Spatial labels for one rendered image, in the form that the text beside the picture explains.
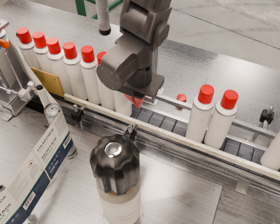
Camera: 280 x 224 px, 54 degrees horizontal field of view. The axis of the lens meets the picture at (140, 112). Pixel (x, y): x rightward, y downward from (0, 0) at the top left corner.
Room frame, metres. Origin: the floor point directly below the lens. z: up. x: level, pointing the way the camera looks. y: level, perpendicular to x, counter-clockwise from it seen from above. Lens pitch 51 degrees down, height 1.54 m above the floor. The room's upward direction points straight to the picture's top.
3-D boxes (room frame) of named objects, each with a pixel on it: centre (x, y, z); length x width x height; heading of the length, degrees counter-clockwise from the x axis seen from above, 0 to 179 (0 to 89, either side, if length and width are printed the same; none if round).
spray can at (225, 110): (0.42, -0.21, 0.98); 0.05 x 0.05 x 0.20
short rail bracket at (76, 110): (0.51, 0.18, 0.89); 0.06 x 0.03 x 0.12; 155
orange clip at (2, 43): (0.61, 0.37, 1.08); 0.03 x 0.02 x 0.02; 65
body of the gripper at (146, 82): (0.44, 0.00, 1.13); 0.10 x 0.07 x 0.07; 65
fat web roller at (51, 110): (0.39, 0.20, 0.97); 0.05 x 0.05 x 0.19
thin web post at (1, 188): (0.20, 0.25, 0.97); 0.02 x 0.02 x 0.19
